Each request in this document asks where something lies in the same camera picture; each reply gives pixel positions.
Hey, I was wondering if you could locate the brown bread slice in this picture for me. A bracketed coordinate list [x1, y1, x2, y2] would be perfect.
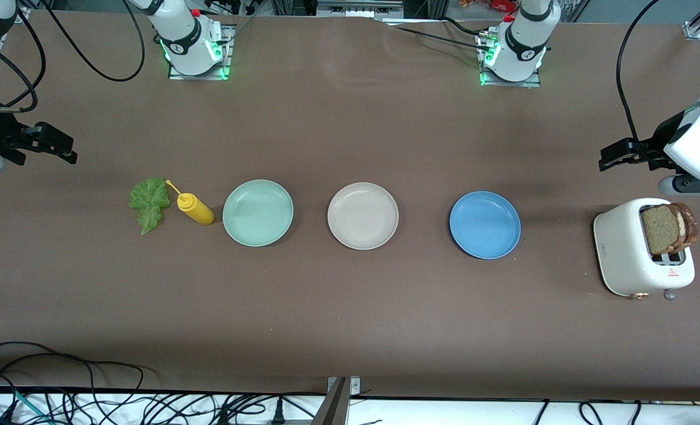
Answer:
[640, 205, 681, 256]
[669, 202, 699, 251]

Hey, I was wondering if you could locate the green lettuce leaf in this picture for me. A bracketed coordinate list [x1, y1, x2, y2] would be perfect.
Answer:
[129, 177, 172, 236]

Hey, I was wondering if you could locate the blue plate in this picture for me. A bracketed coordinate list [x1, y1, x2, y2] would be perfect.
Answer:
[449, 191, 522, 260]

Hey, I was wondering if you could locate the mint green plate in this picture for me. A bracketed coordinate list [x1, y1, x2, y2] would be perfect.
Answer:
[223, 179, 295, 247]

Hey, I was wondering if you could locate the beige plate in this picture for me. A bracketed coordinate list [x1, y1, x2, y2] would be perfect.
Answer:
[327, 182, 400, 250]

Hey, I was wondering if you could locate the white toaster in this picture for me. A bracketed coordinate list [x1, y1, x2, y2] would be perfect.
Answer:
[593, 198, 696, 300]

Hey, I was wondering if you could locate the yellow squeeze bottle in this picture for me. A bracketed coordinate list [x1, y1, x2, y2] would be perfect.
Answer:
[165, 180, 215, 226]

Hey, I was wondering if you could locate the red snack packet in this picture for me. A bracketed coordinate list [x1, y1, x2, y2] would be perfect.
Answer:
[459, 0, 519, 14]

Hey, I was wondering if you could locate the grey metal equipment box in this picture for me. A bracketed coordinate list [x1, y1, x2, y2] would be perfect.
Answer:
[316, 0, 404, 18]

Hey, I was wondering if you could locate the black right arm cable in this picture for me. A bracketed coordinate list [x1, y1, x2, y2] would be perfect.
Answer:
[0, 0, 147, 113]

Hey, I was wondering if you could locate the thin black cable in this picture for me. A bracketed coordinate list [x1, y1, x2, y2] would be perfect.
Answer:
[0, 359, 145, 393]
[0, 341, 97, 370]

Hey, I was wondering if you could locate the black base power cable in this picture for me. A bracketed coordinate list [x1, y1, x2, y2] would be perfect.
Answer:
[394, 17, 492, 51]

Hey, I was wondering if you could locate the grey metal bracket post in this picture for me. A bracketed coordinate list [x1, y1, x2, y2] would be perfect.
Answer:
[312, 376, 362, 425]

